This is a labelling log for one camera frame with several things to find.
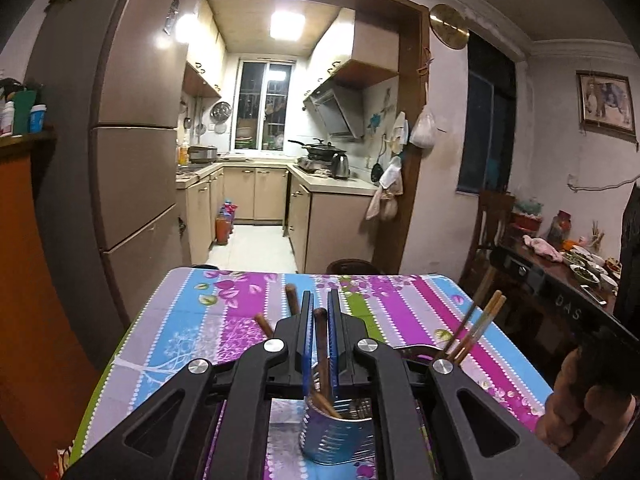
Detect grey refrigerator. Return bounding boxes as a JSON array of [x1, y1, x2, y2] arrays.
[[26, 0, 196, 366]]

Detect framed elephant picture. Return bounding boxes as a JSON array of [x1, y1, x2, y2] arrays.
[[576, 70, 637, 142]]

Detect kitchen window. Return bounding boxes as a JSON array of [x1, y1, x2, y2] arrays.
[[232, 60, 295, 152]]

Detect steel range hood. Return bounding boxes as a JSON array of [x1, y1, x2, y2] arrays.
[[304, 80, 364, 140]]

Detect blue perforated utensil holder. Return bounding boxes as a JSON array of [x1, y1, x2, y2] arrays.
[[299, 398, 375, 466]]

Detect blue lidded cup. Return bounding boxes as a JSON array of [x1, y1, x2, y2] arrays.
[[28, 104, 47, 133]]

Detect wooden chopstick six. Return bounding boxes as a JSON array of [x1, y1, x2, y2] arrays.
[[442, 266, 497, 361]]

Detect white medicine bottle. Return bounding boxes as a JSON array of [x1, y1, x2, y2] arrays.
[[0, 101, 15, 138]]

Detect floral striped tablecloth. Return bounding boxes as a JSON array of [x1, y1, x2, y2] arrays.
[[69, 266, 554, 480]]

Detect white hanging plastic bag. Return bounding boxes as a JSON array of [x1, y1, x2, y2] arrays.
[[409, 104, 438, 150]]

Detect wooden chopstick three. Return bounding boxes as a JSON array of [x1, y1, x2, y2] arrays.
[[314, 308, 331, 401]]

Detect steel electric kettle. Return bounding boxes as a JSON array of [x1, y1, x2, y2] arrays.
[[330, 152, 350, 180]]

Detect wooden chopstick one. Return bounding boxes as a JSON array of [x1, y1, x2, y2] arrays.
[[254, 313, 274, 338]]

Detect dark wooden side table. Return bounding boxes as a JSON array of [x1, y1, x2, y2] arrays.
[[490, 242, 613, 321]]

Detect orange wooden cabinet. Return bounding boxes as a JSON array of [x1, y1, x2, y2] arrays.
[[1, 133, 99, 477]]

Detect black wok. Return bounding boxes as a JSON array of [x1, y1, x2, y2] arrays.
[[288, 139, 345, 162]]

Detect dark curtained window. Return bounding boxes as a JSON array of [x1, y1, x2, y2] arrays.
[[457, 34, 516, 194]]

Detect gold round wall clock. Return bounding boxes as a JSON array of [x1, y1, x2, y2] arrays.
[[430, 3, 470, 50]]

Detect wooden chopstick two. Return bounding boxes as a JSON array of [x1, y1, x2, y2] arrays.
[[284, 283, 300, 315]]

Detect beige kitchen base cabinets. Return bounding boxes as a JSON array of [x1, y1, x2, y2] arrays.
[[176, 159, 378, 273]]

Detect person right hand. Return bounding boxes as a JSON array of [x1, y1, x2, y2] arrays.
[[535, 349, 638, 479]]

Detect wooden chopstick seven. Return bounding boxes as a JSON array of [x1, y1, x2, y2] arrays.
[[444, 288, 504, 363]]

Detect wooden chair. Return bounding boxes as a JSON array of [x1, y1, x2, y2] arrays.
[[458, 191, 515, 297]]

